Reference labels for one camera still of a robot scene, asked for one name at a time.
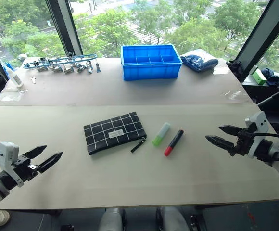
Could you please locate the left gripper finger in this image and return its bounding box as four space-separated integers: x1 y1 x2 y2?
23 145 48 160
37 151 63 174

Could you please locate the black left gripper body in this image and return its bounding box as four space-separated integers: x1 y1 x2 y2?
11 154 40 182

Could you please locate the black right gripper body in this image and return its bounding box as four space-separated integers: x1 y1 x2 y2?
228 127 254 157

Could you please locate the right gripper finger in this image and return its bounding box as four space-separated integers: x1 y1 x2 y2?
205 135 236 153
218 125 241 136

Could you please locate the red and black marker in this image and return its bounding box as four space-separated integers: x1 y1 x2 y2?
164 129 185 156

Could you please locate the green highlighter pen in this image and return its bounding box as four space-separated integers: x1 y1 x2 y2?
152 122 171 147

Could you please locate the black grid pencil pouch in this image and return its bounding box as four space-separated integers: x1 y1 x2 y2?
83 111 148 156

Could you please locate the clear plastic film scrap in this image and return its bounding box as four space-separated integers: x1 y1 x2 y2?
0 88 28 102
222 90 243 101

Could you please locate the white shoe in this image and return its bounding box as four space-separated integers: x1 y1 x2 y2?
0 209 11 227

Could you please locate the green and white box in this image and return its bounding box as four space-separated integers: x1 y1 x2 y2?
249 65 267 85

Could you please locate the black crumpled cloth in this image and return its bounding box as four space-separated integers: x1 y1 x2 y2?
226 59 244 76

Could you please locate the dark blue cloth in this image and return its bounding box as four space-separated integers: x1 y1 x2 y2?
260 67 279 86

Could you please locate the blue crumpled plastic bag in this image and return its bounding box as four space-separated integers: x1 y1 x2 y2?
179 49 219 72

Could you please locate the white glue bottle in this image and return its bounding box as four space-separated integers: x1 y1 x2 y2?
4 67 24 88

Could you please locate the grey rounded robot leg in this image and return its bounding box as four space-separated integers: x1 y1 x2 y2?
160 206 190 231
98 208 124 231

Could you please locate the blue clip drying hanger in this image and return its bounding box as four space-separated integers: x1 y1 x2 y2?
23 51 101 75

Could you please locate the blue plastic compartment bin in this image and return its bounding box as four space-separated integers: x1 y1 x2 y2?
120 44 183 81

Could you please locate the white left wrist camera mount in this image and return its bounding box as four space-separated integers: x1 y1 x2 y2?
0 141 25 188

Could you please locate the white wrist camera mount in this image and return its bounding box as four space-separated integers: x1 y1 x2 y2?
244 111 267 159
0 141 25 188

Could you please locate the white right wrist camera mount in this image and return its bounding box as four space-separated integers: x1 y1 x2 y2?
244 111 267 159

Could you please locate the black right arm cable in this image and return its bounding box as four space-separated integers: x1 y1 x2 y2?
252 132 279 165

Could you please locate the black window frame post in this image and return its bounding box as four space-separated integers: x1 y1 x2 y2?
45 0 84 57
233 0 279 82

